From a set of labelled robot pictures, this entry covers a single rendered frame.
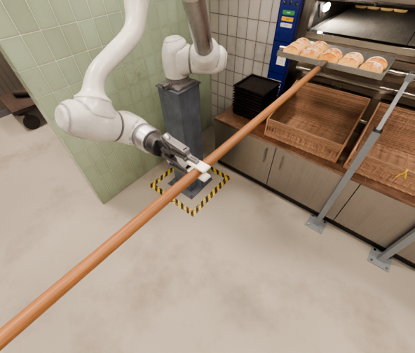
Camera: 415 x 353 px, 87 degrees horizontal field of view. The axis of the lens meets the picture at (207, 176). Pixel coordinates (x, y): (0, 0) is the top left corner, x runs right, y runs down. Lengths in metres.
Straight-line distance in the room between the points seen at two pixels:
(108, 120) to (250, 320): 1.43
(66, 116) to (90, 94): 0.10
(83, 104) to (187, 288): 1.37
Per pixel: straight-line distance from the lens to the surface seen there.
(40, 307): 0.56
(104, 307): 1.85
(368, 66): 1.42
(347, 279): 1.98
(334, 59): 1.45
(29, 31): 1.62
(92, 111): 0.71
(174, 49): 1.46
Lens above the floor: 1.66
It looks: 48 degrees down
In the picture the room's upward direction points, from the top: 2 degrees counter-clockwise
